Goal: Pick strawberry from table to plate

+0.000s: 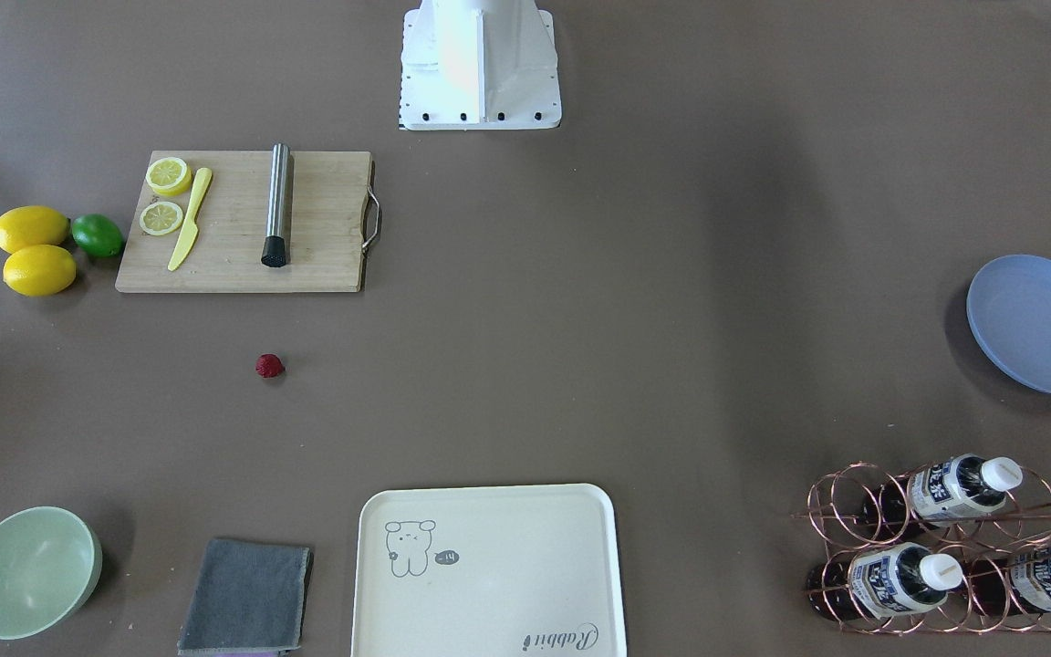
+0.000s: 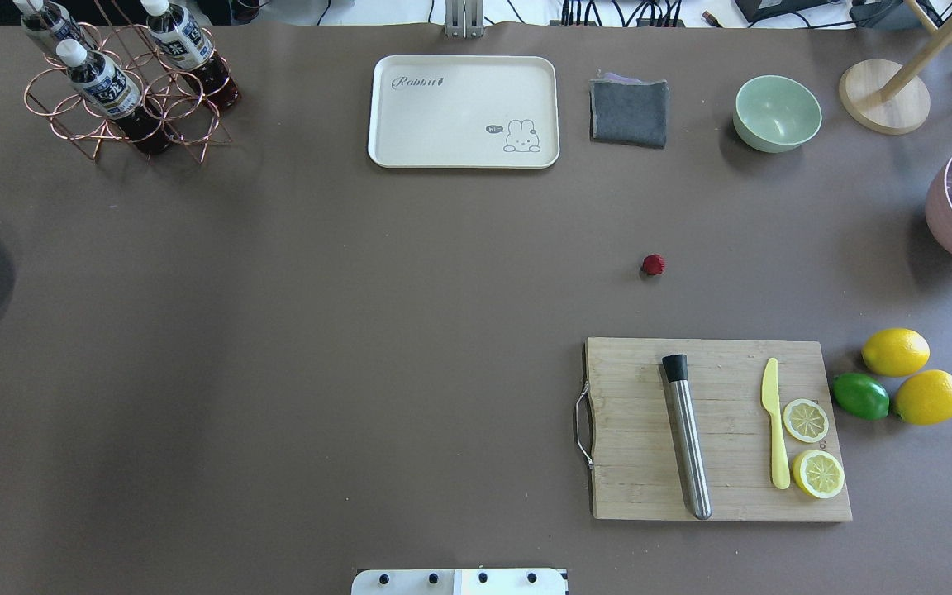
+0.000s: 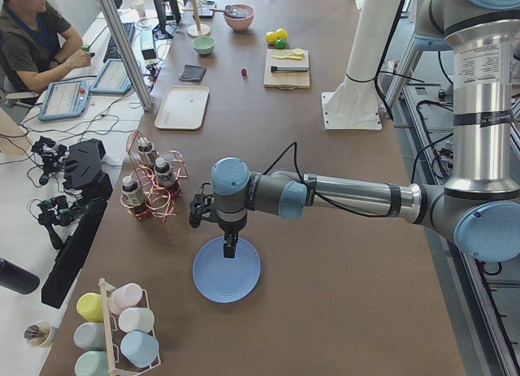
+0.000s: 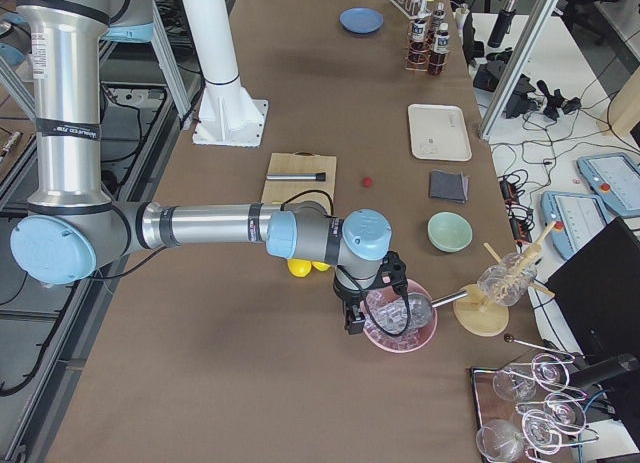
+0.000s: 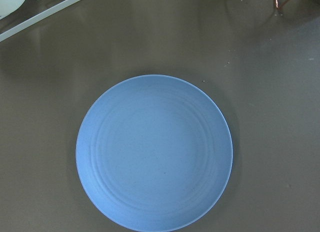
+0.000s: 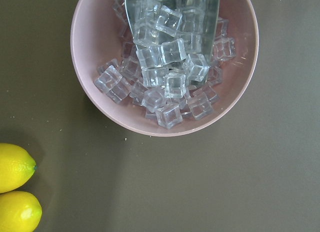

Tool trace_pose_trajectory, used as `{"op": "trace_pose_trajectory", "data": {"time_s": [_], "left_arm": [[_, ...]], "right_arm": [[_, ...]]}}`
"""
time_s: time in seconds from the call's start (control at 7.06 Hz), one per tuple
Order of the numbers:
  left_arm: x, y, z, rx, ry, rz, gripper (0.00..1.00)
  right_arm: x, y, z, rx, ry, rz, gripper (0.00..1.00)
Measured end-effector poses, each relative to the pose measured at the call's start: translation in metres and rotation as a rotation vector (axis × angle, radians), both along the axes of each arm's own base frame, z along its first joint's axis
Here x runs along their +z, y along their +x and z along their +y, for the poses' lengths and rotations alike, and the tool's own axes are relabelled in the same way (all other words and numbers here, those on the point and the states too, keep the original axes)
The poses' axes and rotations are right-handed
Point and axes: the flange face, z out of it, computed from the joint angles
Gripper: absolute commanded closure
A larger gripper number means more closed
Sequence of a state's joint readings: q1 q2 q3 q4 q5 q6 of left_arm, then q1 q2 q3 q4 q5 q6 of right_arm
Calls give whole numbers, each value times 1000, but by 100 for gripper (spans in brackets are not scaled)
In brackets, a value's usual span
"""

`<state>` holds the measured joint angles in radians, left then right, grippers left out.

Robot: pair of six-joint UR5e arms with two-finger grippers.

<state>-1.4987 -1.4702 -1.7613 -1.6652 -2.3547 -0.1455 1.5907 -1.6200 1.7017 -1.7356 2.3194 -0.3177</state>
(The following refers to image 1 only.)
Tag blue plate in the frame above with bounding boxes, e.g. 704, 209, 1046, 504
966, 255, 1051, 394

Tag wooden cutting board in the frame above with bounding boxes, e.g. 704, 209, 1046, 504
116, 151, 375, 294

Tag cream rabbit tray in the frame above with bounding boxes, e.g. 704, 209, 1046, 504
351, 483, 628, 656

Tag steel muddler black tip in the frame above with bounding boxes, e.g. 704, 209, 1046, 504
260, 142, 293, 267

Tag yellow plastic knife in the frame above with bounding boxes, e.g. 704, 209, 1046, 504
167, 167, 213, 271

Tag lemon half slice lower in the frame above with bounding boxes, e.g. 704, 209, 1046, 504
138, 201, 184, 237

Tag lemon half slice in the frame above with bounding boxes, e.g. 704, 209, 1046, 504
138, 201, 184, 237
145, 155, 193, 198

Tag grey folded cloth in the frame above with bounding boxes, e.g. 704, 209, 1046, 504
178, 537, 310, 656

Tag lemon half slice upper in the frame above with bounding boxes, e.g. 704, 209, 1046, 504
145, 155, 193, 198

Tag green lime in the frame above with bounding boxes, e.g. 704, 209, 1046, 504
69, 214, 125, 258

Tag dark drink bottle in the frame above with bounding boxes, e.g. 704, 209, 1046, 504
858, 454, 1025, 541
964, 546, 1051, 617
805, 542, 964, 623

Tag dark drink bottle top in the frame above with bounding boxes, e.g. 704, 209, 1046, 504
858, 454, 1025, 541

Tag whole yellow lemon lower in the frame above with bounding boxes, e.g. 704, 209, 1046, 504
3, 245, 77, 297

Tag whole yellow lemon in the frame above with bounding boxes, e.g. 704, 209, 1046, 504
3, 245, 77, 297
0, 205, 69, 254

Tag whole yellow lemon upper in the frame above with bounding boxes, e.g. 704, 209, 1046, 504
0, 205, 69, 254

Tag light green bowl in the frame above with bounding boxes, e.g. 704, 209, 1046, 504
0, 506, 103, 641

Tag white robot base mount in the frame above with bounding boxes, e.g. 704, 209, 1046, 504
398, 1, 563, 130

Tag copper wire bottle rack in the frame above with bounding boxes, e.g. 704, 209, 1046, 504
801, 461, 1051, 636

